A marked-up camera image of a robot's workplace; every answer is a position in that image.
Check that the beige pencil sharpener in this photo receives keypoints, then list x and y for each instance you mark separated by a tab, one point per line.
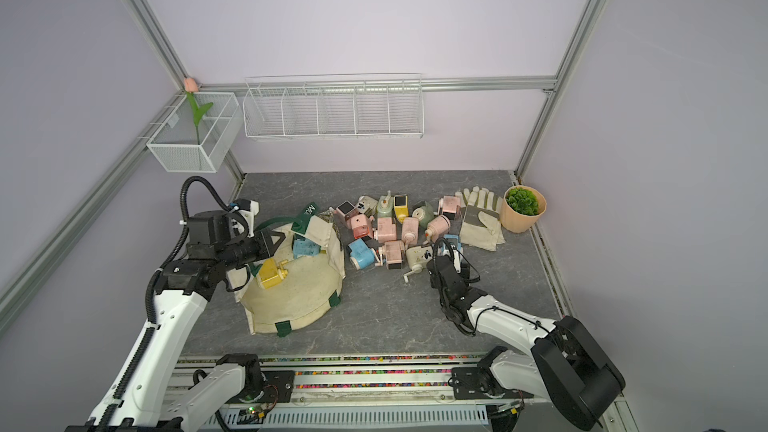
417	258
367	205

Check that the long white wire basket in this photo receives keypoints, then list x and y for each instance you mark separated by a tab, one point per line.
334	106

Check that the olive green pencil sharpener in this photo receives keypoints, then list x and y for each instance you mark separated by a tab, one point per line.
424	213

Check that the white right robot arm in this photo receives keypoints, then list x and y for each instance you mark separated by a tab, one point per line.
558	360

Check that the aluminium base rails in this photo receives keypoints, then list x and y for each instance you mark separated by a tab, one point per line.
350	378

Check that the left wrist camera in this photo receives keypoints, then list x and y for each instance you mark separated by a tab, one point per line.
209	233

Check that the cream work gloves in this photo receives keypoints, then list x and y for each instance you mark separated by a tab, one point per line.
481	227

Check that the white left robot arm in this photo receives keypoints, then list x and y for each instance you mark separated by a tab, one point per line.
176	297

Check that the blue pencil sharpener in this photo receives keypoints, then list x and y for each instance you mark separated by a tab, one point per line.
303	247
454	240
362	254

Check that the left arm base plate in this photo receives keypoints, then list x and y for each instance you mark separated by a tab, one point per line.
275	386

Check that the cream tote bag green handles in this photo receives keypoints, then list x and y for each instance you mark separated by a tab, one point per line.
313	285

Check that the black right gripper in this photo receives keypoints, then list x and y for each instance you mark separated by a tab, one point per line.
463	278

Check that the small white wire basket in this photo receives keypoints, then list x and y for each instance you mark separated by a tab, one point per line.
174	142

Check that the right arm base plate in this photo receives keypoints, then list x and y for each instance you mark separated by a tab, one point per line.
474	383

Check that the round pink pencil sharpener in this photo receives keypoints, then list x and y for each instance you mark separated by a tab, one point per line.
437	228

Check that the pink artificial tulip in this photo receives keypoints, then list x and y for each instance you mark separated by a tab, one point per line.
199	110

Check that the yellow pencil sharpener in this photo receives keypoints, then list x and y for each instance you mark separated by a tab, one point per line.
271	273
401	207

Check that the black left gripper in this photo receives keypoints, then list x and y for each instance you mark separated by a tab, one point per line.
267	249

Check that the potted green plant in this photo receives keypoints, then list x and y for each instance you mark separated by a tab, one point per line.
522	207

